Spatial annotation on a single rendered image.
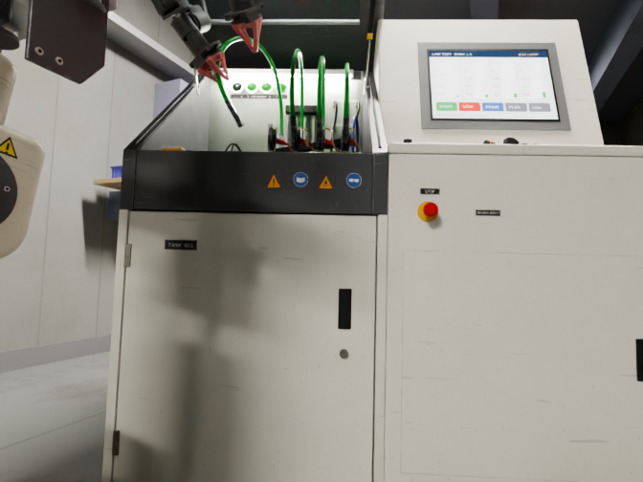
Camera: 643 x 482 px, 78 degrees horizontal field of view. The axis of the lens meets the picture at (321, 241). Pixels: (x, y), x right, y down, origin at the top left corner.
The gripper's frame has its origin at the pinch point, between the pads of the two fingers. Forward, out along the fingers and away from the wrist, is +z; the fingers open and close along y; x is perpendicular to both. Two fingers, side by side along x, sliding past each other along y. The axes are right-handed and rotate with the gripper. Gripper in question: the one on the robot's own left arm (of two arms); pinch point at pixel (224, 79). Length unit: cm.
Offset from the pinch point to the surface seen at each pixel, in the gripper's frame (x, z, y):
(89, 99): -84, -61, 192
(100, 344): 20, 75, 234
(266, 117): -31.4, 16.6, 22.0
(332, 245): 29, 49, -23
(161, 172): 33.8, 10.3, 6.5
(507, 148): -5, 56, -60
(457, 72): -47, 41, -45
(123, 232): 48, 16, 16
